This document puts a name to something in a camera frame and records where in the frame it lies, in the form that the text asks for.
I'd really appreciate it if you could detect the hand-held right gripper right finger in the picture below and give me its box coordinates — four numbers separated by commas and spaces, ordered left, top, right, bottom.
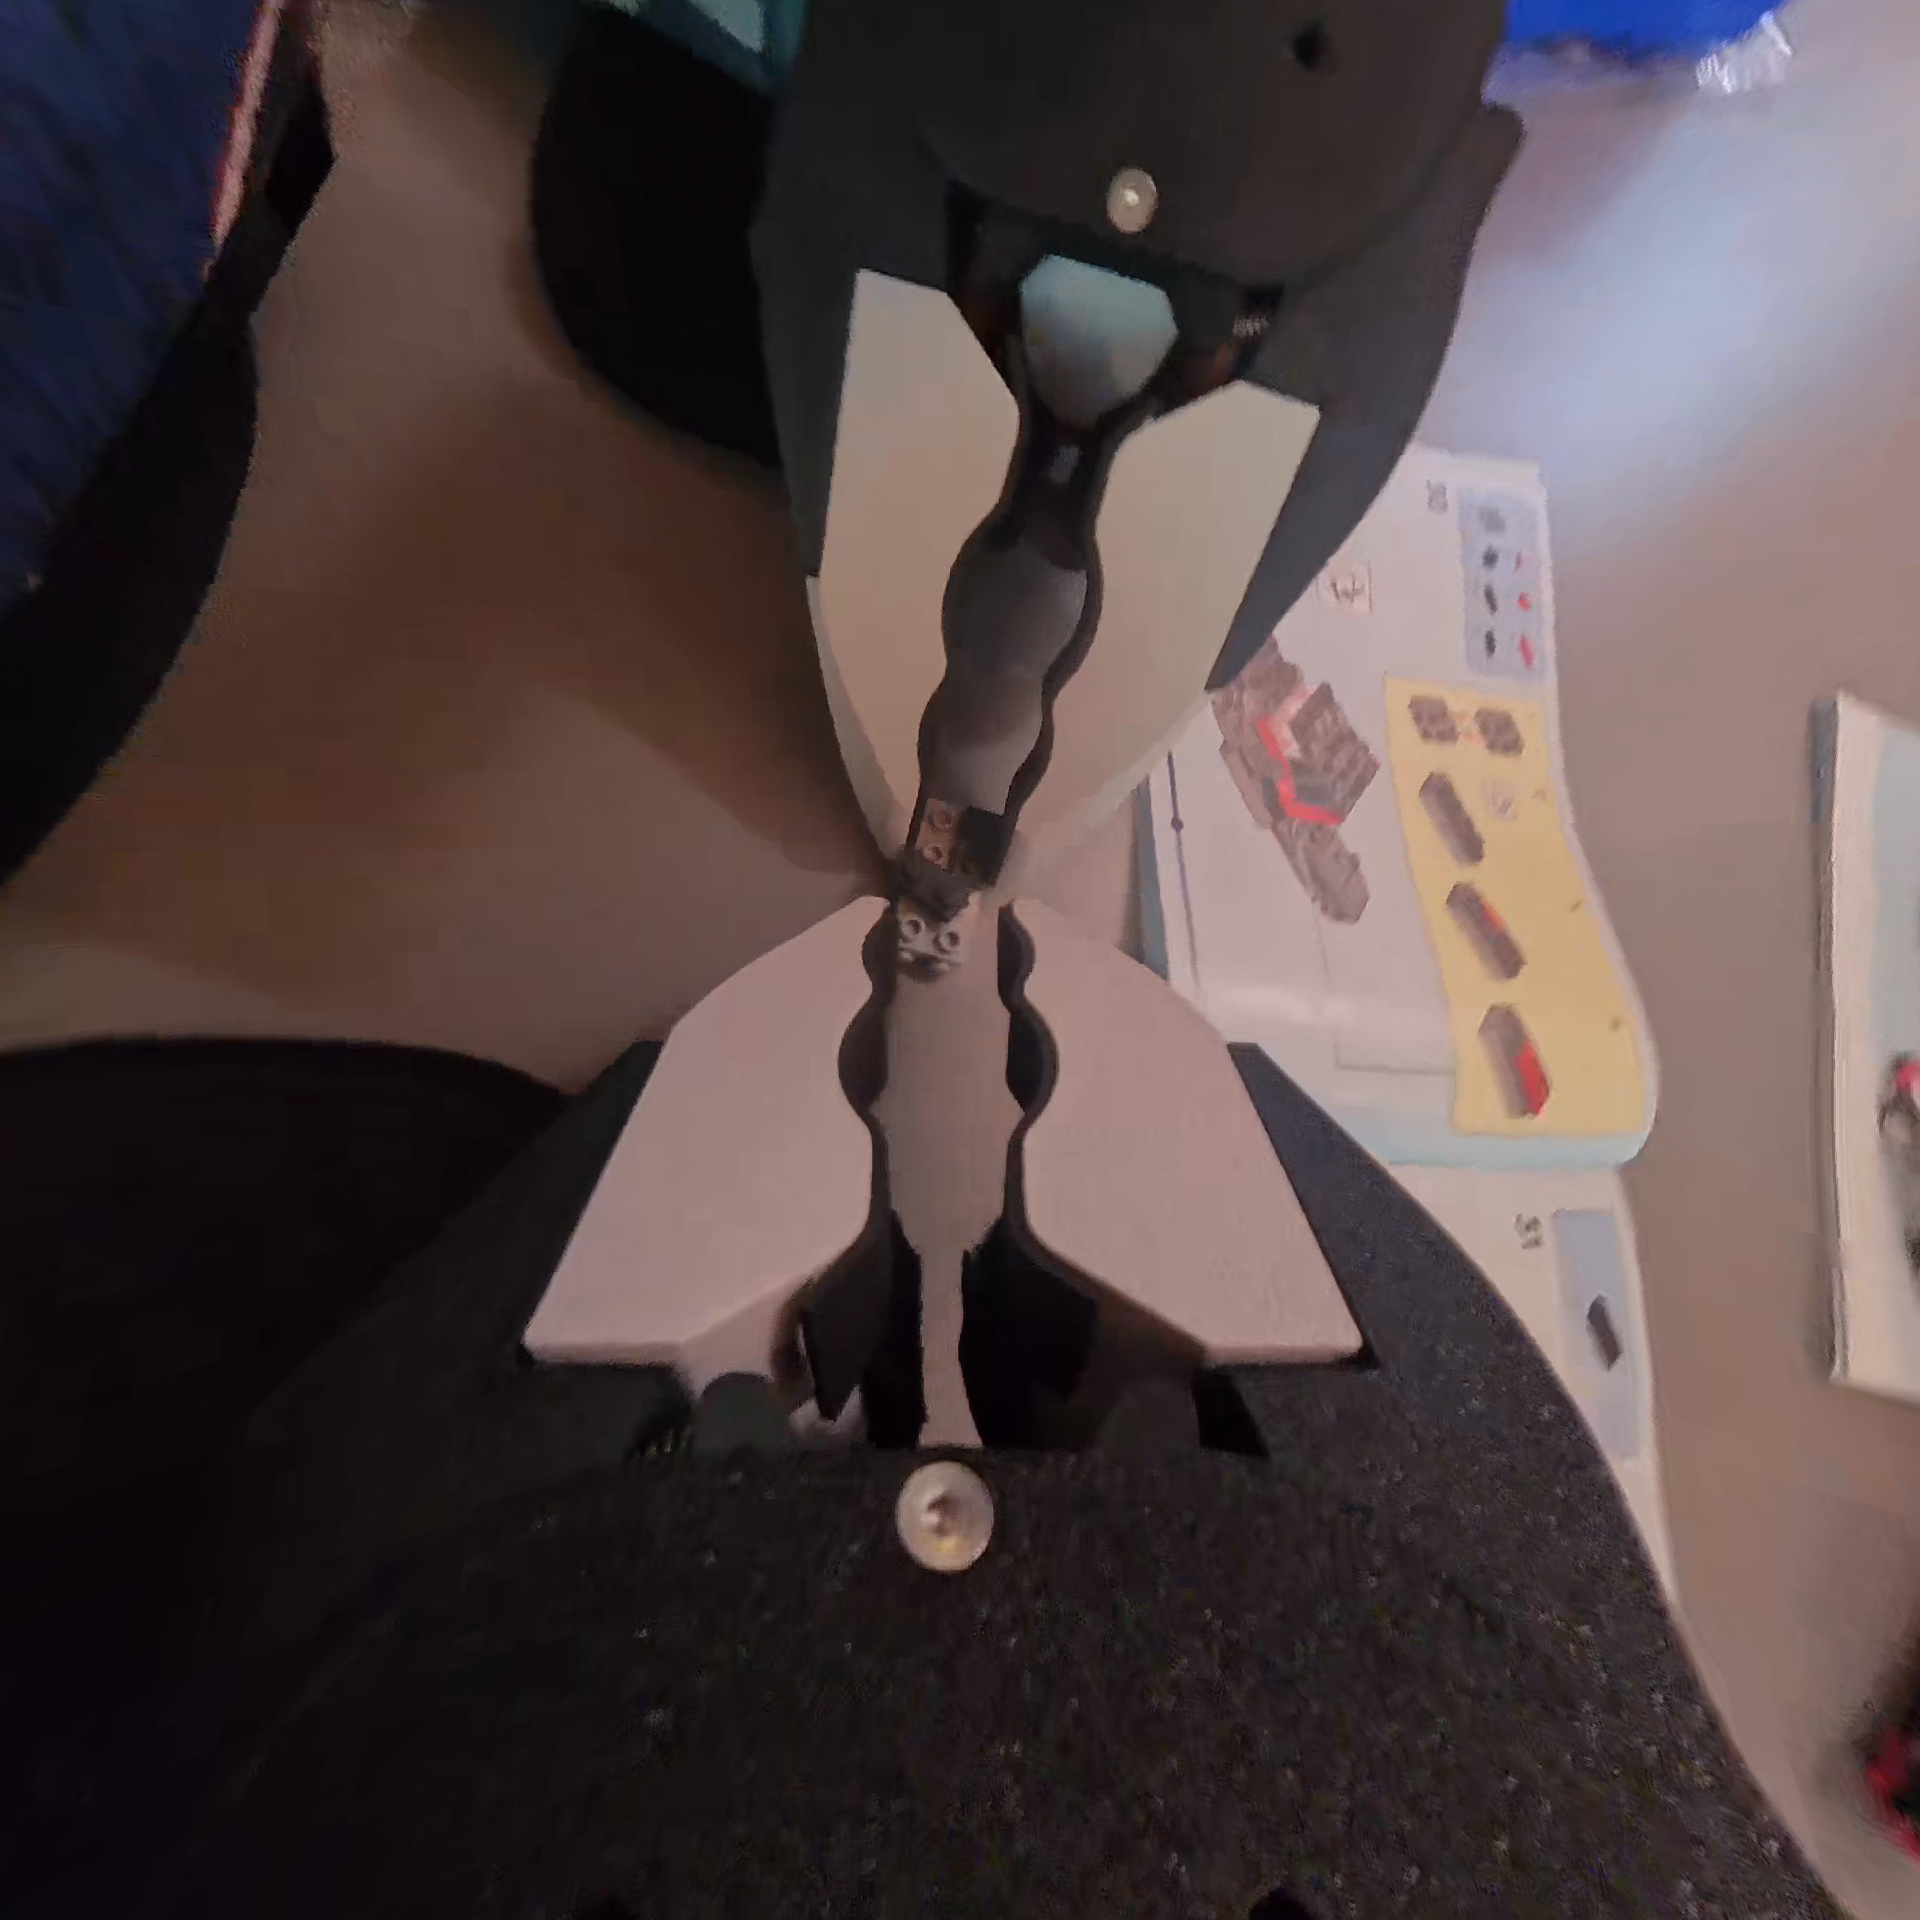
963, 903, 1364, 1444

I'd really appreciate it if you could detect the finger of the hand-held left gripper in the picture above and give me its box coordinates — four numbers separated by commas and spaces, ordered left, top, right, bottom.
1007, 368, 1325, 876
807, 267, 1041, 883

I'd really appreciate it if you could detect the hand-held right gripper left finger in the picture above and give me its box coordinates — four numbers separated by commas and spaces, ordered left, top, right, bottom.
527, 896, 923, 1444

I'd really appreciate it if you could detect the building steps instruction booklet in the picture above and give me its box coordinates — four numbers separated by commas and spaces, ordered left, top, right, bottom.
1140, 441, 1667, 1503

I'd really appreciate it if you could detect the grey and black brick block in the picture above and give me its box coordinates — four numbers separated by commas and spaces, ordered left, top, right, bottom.
897, 798, 1011, 986

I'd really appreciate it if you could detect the blue plastic bin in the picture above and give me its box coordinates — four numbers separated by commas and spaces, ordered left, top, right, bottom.
1499, 0, 1802, 68

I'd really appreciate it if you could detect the dark teal cloth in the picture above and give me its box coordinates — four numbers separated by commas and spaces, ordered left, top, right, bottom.
576, 0, 788, 84

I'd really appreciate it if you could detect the car cover instruction booklet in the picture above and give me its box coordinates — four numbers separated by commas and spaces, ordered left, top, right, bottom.
1808, 690, 1920, 1403

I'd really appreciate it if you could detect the red black brick truck model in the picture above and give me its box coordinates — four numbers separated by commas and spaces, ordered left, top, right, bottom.
1851, 1697, 1920, 1824

